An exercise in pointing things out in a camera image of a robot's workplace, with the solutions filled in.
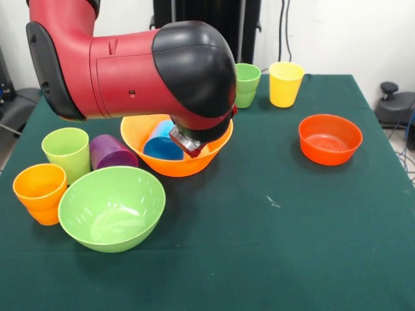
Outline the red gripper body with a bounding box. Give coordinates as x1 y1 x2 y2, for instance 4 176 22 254
183 141 209 159

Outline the large orange bowl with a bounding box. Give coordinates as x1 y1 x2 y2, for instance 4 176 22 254
120 113 234 178

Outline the blue cup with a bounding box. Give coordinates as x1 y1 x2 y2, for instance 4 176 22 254
143 119 185 161

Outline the purple cup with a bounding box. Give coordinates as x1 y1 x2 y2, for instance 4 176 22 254
89 134 139 171

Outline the yellow cup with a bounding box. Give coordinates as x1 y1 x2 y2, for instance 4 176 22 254
268 61 306 109

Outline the large green bowl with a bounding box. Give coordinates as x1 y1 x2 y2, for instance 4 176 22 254
57 166 167 253

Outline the red bowl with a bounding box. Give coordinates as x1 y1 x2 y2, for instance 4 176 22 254
298 113 363 167

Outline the dark green tablecloth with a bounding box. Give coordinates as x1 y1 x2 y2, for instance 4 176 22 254
0 73 415 311

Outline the lime green cup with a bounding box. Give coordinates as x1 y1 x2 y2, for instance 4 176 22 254
41 126 91 186

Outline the orange cup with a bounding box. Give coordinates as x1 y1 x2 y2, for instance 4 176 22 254
26 203 62 226
12 163 69 211

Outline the grey black device base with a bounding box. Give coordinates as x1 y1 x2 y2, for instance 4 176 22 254
375 80 415 130
0 87 45 137

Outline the black equipment box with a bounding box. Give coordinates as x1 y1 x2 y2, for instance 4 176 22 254
0 43 16 105

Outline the black wall cable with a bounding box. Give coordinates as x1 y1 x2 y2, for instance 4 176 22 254
278 0 294 64

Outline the tangle of floor cables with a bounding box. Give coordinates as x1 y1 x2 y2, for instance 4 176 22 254
387 109 415 189

